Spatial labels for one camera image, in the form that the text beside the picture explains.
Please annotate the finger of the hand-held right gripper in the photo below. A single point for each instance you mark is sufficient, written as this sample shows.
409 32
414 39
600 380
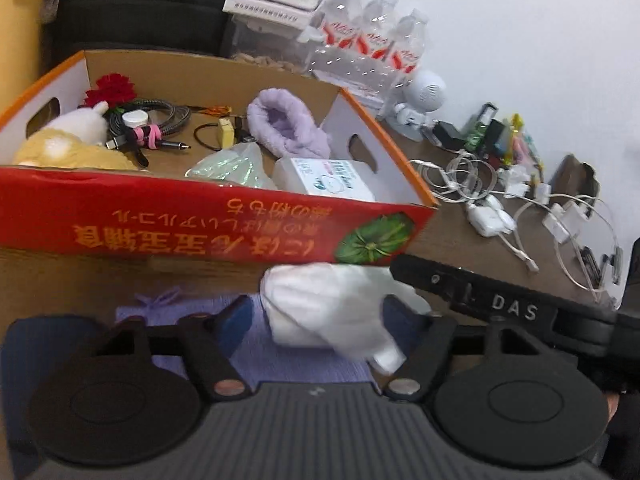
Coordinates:
425 277

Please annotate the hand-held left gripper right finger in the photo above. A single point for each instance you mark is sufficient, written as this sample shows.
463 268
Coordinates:
400 322

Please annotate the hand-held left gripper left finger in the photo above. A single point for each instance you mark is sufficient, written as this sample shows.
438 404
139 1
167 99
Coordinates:
235 322

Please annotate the white cloth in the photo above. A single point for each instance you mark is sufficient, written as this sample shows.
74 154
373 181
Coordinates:
325 305

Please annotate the red and orange cardboard box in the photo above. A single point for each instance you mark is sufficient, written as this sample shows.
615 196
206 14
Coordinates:
125 210

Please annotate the lilac fluffy slipper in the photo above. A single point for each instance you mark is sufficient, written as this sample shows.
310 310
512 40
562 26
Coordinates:
290 130

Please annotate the lavender knit cloth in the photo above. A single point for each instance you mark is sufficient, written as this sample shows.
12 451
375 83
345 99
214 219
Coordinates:
305 365

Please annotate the white face mask pack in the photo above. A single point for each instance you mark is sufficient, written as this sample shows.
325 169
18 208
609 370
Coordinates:
325 180

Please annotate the black power adapter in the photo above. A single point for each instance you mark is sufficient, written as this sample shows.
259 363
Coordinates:
447 135

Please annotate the iridescent plastic bag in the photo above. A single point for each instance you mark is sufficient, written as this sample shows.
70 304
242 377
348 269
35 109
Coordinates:
235 167

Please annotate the green and black gadget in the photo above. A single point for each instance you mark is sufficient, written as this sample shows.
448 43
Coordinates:
482 127

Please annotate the brown pouch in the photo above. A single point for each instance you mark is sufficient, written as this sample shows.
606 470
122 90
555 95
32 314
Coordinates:
575 175

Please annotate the bundle of colourful pens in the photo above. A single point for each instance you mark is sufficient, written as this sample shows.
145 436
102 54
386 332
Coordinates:
525 150

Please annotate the white robot-shaped speaker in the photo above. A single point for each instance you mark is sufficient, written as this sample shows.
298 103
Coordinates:
425 90

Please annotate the small yellow block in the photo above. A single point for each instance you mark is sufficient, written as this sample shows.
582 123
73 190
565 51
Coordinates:
226 132

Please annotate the small orange striped item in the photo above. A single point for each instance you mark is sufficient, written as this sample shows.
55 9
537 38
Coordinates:
217 110

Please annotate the white round container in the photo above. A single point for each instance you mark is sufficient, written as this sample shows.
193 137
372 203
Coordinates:
135 119

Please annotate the clear water bottle red label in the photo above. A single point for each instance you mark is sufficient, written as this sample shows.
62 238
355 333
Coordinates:
342 10
377 25
407 42

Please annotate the yellow and white plush toy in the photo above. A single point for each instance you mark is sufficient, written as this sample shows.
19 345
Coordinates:
60 142

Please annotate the red artificial flower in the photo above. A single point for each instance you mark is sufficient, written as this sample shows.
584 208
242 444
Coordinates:
112 89

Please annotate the clear plastic container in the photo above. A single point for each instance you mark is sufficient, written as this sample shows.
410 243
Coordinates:
265 45

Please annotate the flat white box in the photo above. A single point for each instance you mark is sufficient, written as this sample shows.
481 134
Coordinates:
260 5

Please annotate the black office chair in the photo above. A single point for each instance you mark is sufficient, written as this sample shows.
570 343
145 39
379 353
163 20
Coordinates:
135 15

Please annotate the yellow rounded furniture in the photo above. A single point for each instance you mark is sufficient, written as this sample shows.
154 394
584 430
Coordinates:
20 50

